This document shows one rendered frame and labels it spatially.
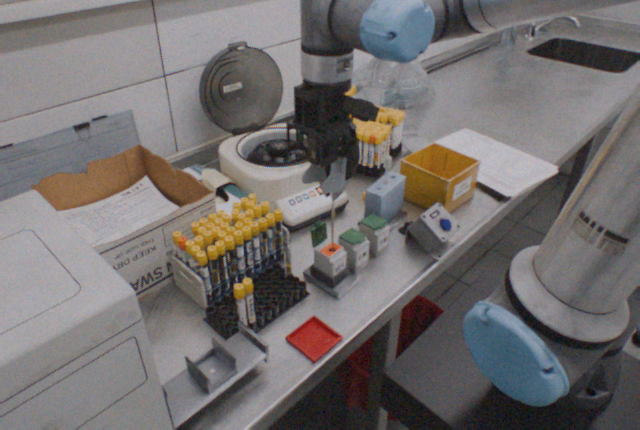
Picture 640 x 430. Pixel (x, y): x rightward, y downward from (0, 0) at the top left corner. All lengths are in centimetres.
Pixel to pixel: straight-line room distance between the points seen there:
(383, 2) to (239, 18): 77
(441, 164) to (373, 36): 71
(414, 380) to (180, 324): 41
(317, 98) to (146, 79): 60
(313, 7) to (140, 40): 60
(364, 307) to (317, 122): 36
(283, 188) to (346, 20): 53
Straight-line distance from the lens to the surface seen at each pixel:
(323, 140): 69
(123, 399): 63
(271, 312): 87
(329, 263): 89
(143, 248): 91
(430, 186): 112
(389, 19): 56
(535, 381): 55
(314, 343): 84
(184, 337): 88
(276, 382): 80
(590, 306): 51
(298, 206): 107
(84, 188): 114
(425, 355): 75
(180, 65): 124
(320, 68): 68
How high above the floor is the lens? 152
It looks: 32 degrees down
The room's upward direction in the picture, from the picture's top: straight up
